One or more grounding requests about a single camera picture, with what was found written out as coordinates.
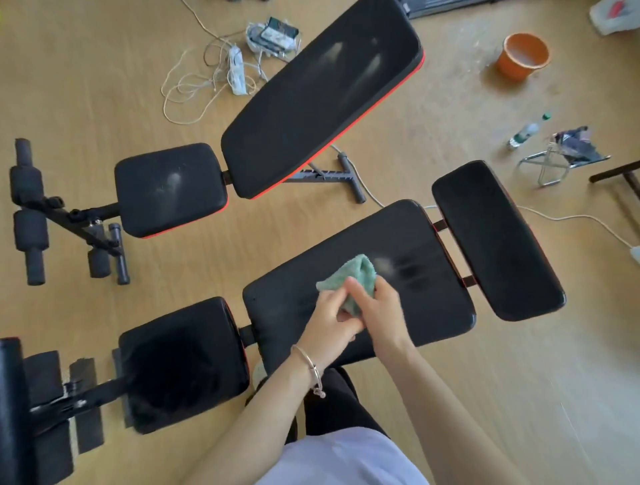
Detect dark wooden furniture leg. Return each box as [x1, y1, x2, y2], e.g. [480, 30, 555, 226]
[588, 160, 640, 202]

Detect folding metal stool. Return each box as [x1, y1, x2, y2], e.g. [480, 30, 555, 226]
[517, 126, 612, 189]

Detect person's right forearm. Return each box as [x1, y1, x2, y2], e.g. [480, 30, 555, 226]
[372, 340, 518, 485]

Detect black foam roller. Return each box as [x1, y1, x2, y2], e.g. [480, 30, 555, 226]
[13, 210, 50, 252]
[9, 165, 45, 207]
[88, 248, 112, 279]

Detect black red-trimmed bench seat pad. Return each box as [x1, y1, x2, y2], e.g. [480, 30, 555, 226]
[114, 143, 230, 240]

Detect white power strip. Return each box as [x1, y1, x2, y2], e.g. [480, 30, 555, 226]
[227, 44, 250, 96]

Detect black wide bench backrest pad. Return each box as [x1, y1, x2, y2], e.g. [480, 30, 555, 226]
[242, 199, 477, 376]

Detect black bench frame with rollers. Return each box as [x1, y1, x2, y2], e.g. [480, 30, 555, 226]
[22, 324, 257, 485]

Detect tangled white cables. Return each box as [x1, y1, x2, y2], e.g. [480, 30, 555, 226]
[160, 0, 273, 126]

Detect person's left hand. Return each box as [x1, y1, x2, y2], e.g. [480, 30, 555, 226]
[296, 289, 364, 369]

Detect black red-trimmed bench backrest pad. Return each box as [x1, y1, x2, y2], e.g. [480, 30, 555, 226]
[220, 0, 426, 201]

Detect clear plastic water bottle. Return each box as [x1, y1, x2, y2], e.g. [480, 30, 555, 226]
[506, 112, 553, 151]

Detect dark exercise machine base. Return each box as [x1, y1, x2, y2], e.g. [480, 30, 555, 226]
[400, 0, 501, 20]

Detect silver bracelet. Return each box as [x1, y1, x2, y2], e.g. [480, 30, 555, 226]
[291, 344, 327, 399]

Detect clear plastic bag with boxes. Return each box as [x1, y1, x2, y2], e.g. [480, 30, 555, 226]
[244, 16, 304, 64]

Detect black square bench seat pad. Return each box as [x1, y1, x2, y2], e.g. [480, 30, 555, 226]
[118, 297, 251, 435]

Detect person's right hand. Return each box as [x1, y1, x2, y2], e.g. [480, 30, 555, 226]
[346, 276, 415, 358]

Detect black bench head pad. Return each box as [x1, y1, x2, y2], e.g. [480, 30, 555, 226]
[431, 160, 568, 323]

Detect long white power cable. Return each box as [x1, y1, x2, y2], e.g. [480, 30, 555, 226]
[330, 144, 635, 249]

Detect person's left forearm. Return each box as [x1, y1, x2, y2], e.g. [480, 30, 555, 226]
[182, 345, 327, 485]

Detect white plastic bag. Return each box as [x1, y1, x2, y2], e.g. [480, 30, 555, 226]
[588, 0, 640, 37]

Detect person's white shirt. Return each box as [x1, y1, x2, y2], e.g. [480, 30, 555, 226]
[254, 426, 431, 485]

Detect green cleaning cloth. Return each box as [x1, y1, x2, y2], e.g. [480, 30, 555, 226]
[315, 254, 378, 317]

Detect black metal bench frame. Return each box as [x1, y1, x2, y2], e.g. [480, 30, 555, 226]
[10, 138, 368, 287]

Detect orange plastic bucket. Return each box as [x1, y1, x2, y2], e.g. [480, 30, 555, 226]
[495, 32, 551, 84]

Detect person's black trousers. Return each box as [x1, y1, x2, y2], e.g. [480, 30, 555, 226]
[284, 366, 391, 446]

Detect black padded cushion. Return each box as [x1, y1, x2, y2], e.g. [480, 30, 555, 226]
[0, 338, 36, 485]

